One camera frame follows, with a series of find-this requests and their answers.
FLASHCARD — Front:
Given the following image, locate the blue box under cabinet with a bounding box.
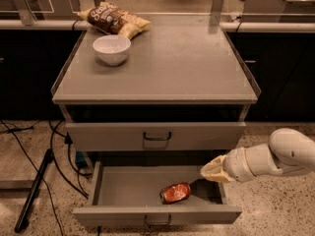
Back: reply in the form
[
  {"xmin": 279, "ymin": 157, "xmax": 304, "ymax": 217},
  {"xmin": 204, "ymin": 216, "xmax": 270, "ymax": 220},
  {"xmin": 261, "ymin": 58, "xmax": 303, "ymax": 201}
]
[{"xmin": 75, "ymin": 151, "xmax": 86, "ymax": 165}]

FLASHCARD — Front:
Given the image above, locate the open grey lower drawer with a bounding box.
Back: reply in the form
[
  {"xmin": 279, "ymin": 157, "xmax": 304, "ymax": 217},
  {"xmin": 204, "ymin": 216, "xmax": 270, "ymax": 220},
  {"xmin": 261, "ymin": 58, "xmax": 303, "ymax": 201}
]
[{"xmin": 74, "ymin": 160, "xmax": 242, "ymax": 226}]

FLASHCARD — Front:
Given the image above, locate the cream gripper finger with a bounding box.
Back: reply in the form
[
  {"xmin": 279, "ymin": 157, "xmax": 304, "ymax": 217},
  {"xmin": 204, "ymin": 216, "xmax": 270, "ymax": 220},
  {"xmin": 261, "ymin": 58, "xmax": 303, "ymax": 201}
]
[{"xmin": 200, "ymin": 155, "xmax": 233, "ymax": 183}]

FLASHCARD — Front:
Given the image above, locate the black bar on floor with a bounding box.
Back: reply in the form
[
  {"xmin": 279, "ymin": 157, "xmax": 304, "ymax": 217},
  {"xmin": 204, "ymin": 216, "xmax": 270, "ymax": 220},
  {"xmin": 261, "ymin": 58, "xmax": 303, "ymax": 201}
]
[{"xmin": 14, "ymin": 148, "xmax": 52, "ymax": 233}]

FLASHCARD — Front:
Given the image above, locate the black floor cable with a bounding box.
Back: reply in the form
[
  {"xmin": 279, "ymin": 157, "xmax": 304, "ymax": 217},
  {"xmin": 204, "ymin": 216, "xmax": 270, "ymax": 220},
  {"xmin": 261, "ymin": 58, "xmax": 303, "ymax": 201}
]
[{"xmin": 0, "ymin": 119, "xmax": 93, "ymax": 236}]

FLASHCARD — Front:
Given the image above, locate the white horizontal rail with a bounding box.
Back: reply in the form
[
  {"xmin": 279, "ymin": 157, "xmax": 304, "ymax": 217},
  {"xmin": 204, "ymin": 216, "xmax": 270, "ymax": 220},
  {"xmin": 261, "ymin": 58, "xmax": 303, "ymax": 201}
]
[{"xmin": 0, "ymin": 20, "xmax": 315, "ymax": 33}]

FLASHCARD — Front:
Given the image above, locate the black lower drawer handle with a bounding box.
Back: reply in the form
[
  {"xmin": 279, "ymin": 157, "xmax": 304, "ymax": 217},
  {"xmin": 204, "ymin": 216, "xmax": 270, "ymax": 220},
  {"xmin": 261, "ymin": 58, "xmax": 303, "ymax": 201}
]
[{"xmin": 144, "ymin": 214, "xmax": 172, "ymax": 226}]

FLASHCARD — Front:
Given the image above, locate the white ceramic bowl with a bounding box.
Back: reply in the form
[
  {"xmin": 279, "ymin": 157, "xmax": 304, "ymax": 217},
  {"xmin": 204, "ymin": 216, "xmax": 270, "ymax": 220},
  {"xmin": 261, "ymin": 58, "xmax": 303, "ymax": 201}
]
[{"xmin": 93, "ymin": 35, "xmax": 131, "ymax": 66}]

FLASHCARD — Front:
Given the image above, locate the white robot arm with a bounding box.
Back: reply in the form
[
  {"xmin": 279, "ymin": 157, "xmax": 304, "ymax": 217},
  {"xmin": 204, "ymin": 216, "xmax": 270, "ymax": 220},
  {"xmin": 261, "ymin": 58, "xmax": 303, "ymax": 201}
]
[{"xmin": 200, "ymin": 128, "xmax": 315, "ymax": 183}]

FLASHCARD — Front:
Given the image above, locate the red coke can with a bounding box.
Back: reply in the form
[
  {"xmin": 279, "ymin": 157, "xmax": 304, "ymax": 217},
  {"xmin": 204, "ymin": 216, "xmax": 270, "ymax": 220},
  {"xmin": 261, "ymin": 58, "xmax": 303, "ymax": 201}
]
[{"xmin": 159, "ymin": 183, "xmax": 191, "ymax": 205}]

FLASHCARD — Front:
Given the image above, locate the black upper drawer handle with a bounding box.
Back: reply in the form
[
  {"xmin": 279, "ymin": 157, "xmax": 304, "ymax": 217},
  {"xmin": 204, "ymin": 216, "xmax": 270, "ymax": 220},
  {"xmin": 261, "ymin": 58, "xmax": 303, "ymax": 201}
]
[{"xmin": 143, "ymin": 132, "xmax": 172, "ymax": 142}]

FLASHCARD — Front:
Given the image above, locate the brown yellow chip bag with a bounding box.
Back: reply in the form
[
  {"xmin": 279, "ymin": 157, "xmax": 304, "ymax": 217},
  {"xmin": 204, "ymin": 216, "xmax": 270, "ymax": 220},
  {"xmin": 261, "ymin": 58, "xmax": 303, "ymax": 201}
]
[{"xmin": 78, "ymin": 2, "xmax": 153, "ymax": 39}]

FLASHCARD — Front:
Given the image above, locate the black drawer handle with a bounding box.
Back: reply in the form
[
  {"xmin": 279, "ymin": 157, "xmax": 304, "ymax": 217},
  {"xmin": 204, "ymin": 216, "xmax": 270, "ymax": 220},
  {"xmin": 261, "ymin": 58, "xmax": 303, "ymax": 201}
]
[
  {"xmin": 144, "ymin": 214, "xmax": 172, "ymax": 226},
  {"xmin": 143, "ymin": 132, "xmax": 172, "ymax": 142}
]

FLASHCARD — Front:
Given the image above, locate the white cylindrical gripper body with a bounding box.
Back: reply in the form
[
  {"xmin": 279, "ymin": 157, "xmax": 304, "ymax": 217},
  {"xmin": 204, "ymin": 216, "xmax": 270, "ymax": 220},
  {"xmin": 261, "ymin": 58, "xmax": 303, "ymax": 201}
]
[{"xmin": 223, "ymin": 147, "xmax": 255, "ymax": 183}]

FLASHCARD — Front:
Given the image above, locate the closed grey upper drawer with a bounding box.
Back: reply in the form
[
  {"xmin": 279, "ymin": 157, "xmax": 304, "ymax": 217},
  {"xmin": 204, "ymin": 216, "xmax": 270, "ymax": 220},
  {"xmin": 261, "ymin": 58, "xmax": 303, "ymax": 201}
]
[{"xmin": 66, "ymin": 122, "xmax": 246, "ymax": 151}]

